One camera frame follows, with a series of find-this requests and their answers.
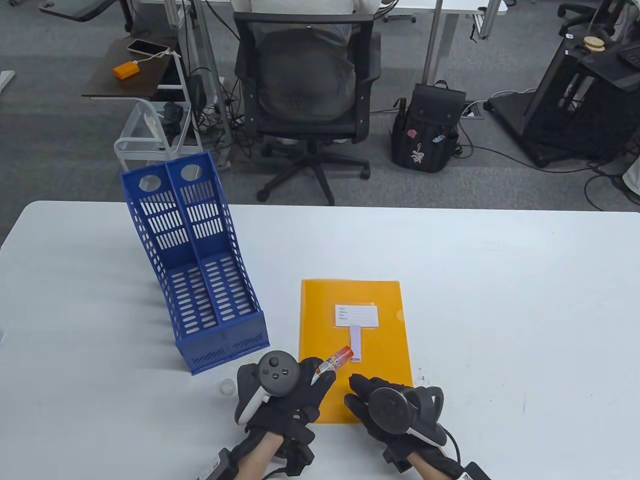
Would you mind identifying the person's left hand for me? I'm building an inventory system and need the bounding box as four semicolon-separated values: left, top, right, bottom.
235;357;337;438

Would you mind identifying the person's right hand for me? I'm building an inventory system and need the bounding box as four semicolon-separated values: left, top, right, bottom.
344;374;461;466

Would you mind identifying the pink glue stick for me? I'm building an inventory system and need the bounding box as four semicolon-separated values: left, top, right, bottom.
311;346;355;386

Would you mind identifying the orange L-shaped folder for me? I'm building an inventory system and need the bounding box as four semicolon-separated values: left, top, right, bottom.
299;279;414;425

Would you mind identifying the person's left forearm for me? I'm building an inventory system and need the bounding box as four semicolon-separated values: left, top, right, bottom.
237;431;286;480

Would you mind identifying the person's right forearm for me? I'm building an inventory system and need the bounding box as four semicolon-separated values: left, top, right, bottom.
407;450;451;480

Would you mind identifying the black and white hand controller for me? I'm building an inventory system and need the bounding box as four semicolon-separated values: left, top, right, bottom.
367;386;448;447
235;351;301;425

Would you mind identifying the white paper label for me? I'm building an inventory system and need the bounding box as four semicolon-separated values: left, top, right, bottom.
334;304;379;328

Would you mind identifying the blue plastic file rack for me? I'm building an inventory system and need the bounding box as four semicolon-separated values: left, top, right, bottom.
121;152;271;376

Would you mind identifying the black mesh office chair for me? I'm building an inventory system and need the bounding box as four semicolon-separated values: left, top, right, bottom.
235;9;382;207

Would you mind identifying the white rolling cart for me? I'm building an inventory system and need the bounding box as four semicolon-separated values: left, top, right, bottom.
114;98;203;173

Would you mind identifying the black backpack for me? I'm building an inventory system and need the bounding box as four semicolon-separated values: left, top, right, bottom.
390;80;467;174

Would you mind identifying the black handheld device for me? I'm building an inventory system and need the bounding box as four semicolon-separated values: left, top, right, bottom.
162;101;185;143

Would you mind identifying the black equipment stand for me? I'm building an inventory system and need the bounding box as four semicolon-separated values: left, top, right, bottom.
487;27;640;168

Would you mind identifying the brown side table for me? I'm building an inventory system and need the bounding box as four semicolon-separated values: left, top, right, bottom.
82;37;183;99

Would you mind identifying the white desk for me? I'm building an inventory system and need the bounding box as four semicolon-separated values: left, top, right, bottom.
385;0;506;86

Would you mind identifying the white smartphone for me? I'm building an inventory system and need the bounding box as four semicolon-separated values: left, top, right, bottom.
127;39;170;56

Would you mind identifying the dark grey chair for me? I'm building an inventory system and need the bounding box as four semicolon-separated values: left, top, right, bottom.
39;0;135;33

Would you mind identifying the black swivel chair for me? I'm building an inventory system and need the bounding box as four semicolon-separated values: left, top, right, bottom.
557;0;633;38

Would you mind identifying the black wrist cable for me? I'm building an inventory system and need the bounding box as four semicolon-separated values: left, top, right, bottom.
440;425;462;463

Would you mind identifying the grey metal desk frame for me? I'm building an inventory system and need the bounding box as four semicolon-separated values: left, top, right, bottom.
135;0;236;171

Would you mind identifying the white charging cable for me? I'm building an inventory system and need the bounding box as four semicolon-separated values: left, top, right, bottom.
136;49;182;66

